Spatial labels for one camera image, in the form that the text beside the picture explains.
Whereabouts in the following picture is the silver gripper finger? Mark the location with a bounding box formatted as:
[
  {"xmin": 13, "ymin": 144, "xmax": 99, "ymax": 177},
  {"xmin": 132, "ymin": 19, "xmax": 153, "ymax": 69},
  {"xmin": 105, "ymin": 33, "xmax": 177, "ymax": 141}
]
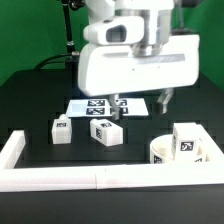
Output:
[
  {"xmin": 155, "ymin": 88, "xmax": 174, "ymax": 114},
  {"xmin": 109, "ymin": 94, "xmax": 120, "ymax": 120}
]

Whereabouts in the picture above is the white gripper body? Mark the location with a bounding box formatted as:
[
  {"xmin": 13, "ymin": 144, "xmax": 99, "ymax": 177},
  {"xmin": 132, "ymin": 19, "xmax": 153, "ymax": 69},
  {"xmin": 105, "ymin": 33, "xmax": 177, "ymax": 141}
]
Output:
[{"xmin": 78, "ymin": 35, "xmax": 199, "ymax": 97}]

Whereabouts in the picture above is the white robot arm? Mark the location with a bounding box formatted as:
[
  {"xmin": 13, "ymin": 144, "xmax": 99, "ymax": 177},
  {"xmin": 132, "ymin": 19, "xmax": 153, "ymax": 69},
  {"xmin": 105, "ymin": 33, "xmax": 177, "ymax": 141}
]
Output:
[{"xmin": 78, "ymin": 0, "xmax": 204, "ymax": 120}]

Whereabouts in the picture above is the paper sheet with markers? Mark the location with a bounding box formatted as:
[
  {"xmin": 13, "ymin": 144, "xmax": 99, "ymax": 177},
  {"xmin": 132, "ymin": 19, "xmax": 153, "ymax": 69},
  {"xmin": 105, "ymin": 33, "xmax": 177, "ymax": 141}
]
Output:
[{"xmin": 66, "ymin": 98, "xmax": 149, "ymax": 118}]

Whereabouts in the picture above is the white U-shaped fence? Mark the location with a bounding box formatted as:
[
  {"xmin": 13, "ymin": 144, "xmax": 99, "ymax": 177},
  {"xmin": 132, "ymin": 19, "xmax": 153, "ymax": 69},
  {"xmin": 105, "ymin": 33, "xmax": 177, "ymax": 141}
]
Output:
[{"xmin": 0, "ymin": 129, "xmax": 224, "ymax": 192}]

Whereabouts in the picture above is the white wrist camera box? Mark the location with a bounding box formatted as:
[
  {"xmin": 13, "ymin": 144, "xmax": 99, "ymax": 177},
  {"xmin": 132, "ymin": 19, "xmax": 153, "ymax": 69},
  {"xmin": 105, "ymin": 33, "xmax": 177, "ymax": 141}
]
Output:
[{"xmin": 83, "ymin": 16, "xmax": 144, "ymax": 45}]

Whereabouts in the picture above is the black cable bundle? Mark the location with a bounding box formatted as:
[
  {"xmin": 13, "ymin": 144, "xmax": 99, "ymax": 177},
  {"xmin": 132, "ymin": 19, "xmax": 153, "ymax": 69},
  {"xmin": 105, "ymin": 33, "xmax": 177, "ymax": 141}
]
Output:
[{"xmin": 33, "ymin": 50, "xmax": 85, "ymax": 71}]

